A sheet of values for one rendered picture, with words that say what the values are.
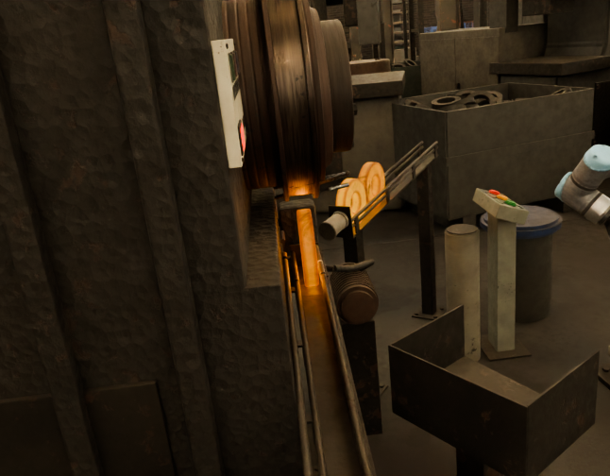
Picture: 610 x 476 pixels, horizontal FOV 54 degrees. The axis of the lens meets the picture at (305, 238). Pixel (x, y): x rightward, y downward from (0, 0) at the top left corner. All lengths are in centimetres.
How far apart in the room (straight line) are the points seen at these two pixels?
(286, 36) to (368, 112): 289
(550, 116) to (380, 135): 104
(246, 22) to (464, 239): 122
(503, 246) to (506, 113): 152
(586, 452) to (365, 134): 261
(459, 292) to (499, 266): 18
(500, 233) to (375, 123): 195
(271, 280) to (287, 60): 41
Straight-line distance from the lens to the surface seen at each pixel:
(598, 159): 203
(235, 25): 121
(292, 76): 113
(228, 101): 88
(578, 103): 398
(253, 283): 95
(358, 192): 194
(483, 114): 358
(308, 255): 134
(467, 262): 219
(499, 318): 238
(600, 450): 204
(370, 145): 405
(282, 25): 117
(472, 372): 119
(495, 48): 523
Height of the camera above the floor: 124
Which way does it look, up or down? 19 degrees down
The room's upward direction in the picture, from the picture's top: 6 degrees counter-clockwise
